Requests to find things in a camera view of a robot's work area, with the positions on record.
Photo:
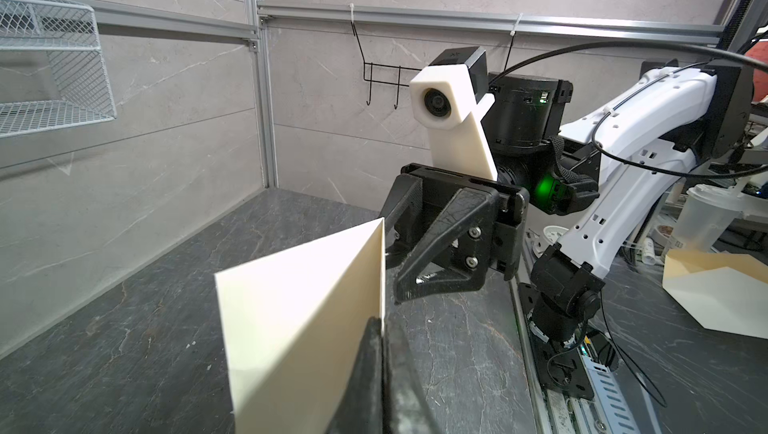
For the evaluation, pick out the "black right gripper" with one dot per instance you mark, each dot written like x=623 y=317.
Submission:
x=449 y=229

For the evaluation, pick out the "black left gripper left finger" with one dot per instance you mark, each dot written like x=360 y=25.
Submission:
x=361 y=408

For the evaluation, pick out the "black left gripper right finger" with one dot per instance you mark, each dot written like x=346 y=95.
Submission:
x=405 y=406

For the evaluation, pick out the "beige letter paper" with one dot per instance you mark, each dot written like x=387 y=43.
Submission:
x=292 y=323

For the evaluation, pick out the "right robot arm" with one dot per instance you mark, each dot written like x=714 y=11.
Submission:
x=498 y=146

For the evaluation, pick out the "translucent plastic container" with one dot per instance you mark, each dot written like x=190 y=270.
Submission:
x=708 y=211

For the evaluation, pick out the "beige cardboard sheet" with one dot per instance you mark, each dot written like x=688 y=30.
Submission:
x=721 y=291

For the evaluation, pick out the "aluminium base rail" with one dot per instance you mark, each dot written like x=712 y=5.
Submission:
x=576 y=398

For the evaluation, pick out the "white wire basket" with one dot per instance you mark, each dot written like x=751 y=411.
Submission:
x=53 y=71

